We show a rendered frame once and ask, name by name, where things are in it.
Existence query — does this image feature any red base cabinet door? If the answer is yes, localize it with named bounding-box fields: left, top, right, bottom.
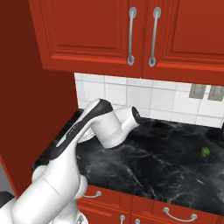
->
left=76, top=200, right=131, bottom=224
left=129, top=213, right=165, bottom=224

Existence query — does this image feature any grey wall outlet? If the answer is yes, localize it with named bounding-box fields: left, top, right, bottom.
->
left=188, top=83, right=207, bottom=101
left=206, top=85, right=224, bottom=102

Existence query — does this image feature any green lime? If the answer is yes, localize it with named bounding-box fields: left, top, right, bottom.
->
left=199, top=146, right=211, bottom=158

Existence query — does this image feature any silver cabinet door handle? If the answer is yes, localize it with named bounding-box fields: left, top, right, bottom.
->
left=148, top=6, right=162, bottom=68
left=127, top=6, right=137, bottom=67

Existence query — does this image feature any red wall cabinet door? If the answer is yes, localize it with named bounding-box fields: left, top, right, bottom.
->
left=142, top=0, right=224, bottom=88
left=28, top=0, right=147, bottom=79

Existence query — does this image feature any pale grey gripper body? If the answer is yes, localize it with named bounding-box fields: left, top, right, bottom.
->
left=78, top=129, right=96, bottom=144

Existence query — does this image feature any silver drawer handle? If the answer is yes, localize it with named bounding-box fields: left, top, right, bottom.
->
left=163, top=206, right=199, bottom=223
left=82, top=190, right=103, bottom=200

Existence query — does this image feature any red tall cabinet side panel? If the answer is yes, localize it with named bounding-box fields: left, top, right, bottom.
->
left=0, top=0, right=80, bottom=197

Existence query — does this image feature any red drawer front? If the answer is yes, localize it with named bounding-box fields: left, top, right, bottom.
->
left=76, top=184, right=133, bottom=214
left=130, top=194, right=224, bottom=224

